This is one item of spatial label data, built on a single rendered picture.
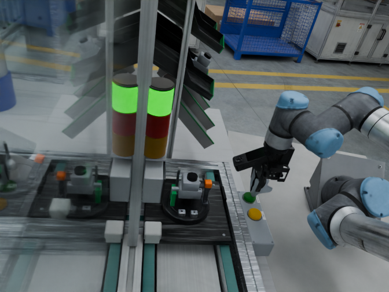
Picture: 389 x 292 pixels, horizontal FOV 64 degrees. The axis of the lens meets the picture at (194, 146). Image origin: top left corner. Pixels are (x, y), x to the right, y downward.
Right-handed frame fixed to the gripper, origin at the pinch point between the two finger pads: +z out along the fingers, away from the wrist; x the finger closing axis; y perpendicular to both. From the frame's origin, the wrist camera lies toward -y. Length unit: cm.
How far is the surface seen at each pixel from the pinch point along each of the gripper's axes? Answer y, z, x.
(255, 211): 0.1, 1.4, -6.7
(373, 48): 367, 65, 456
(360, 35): 326, 45, 450
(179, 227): -24.0, 1.6, -13.4
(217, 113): 2, 12, 72
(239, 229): -5.8, 3.3, -12.0
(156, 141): -33, -32, -20
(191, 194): -21.0, -5.6, -7.8
